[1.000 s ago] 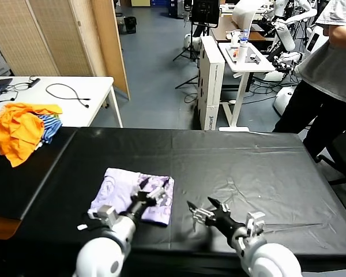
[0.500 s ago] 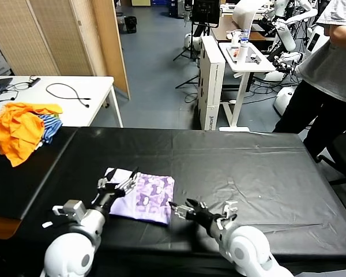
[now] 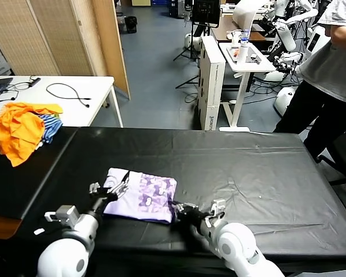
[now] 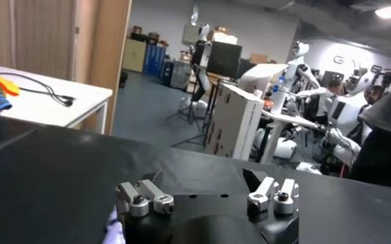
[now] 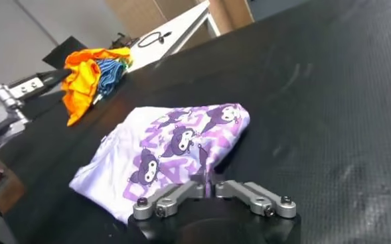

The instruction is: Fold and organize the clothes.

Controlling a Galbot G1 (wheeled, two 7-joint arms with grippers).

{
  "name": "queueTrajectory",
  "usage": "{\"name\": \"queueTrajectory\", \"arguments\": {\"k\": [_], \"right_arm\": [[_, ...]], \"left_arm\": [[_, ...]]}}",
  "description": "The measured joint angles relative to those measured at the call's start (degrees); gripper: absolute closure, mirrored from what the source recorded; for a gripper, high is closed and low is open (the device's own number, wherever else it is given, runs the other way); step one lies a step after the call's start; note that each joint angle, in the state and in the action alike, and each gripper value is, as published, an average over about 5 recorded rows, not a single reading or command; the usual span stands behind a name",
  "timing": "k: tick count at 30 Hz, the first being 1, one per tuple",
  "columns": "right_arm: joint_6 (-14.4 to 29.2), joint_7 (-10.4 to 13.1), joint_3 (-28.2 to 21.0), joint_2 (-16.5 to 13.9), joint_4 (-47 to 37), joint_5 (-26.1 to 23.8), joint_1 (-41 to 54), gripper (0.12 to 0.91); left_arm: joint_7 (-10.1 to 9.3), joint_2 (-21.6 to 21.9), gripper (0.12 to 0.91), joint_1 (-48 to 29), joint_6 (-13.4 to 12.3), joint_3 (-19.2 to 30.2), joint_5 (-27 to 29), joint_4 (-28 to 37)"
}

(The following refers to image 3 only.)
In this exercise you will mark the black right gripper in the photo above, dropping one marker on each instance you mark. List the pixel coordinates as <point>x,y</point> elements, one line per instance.
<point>196,217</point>

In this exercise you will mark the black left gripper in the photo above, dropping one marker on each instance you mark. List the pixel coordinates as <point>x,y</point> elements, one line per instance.
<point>101,200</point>

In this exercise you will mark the lavender t-shirt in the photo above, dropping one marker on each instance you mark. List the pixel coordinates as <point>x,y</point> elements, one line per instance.
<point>138,199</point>

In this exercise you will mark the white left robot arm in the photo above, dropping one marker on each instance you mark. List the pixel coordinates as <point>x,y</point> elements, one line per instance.
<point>69,248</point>

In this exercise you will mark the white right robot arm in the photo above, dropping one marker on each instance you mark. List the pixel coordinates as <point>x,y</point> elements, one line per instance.
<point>239,245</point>

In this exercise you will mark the black table cover sheet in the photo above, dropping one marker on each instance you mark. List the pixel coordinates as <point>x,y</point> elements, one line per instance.
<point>248,167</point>

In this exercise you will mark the white table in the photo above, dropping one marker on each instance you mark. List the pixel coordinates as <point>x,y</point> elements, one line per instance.
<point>75,115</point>

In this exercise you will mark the blue striped garment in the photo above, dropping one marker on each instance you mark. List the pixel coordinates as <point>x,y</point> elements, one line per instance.
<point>52,127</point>

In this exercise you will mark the black side table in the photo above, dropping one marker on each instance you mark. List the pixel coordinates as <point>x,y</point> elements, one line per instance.
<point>17,179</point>

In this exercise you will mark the orange garment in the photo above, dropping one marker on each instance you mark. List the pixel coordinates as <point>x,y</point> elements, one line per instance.
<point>17,132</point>

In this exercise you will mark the tall white cardboard box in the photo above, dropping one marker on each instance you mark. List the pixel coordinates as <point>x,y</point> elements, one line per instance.
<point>216,86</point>

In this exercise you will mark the white standing desk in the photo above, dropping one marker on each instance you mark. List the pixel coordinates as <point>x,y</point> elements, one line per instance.
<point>249,68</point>

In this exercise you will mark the wooden folding screen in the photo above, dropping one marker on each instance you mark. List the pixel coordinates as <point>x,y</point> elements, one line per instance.
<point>60,37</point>

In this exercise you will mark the small orange item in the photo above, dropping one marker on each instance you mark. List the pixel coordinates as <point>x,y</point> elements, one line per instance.
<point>236,53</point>

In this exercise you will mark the white tumbler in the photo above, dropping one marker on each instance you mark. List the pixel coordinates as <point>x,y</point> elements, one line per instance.
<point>242,54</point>

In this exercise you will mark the black tool on tray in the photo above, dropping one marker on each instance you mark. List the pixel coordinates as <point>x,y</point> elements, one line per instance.
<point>253,58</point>

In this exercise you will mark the black bin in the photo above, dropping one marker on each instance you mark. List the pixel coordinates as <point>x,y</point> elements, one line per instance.
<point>130,25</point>

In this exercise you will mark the white round floor device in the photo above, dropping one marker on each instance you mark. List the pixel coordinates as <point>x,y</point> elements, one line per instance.
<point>190,41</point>

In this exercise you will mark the grey tray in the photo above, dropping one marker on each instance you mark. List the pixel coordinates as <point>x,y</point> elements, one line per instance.
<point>252,51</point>

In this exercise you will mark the white cup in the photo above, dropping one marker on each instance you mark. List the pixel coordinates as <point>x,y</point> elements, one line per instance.
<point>235,39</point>

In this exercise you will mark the brown wooden desk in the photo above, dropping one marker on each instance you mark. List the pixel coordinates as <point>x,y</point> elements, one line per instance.
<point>222,31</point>

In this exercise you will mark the clear water bottle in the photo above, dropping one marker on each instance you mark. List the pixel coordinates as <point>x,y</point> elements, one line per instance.
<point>245,37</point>

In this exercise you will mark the black monitor on tripod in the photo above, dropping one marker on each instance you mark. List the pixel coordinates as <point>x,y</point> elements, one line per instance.
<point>204,11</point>

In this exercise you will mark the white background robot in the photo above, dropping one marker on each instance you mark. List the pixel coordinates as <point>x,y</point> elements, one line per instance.
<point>287,37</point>

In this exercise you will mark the person in grey shirt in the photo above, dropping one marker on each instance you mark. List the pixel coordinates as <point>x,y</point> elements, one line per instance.
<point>334,72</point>

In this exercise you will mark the white curved sheet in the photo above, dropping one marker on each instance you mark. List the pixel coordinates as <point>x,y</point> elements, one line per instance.
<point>243,14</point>

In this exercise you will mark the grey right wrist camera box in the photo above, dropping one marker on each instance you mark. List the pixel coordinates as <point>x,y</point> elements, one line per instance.
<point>217,209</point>

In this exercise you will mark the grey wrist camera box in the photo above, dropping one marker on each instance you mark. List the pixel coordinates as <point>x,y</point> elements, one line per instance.
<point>66,215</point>
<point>217,209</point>

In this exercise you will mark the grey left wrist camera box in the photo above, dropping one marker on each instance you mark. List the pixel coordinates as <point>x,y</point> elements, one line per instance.
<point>66,215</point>

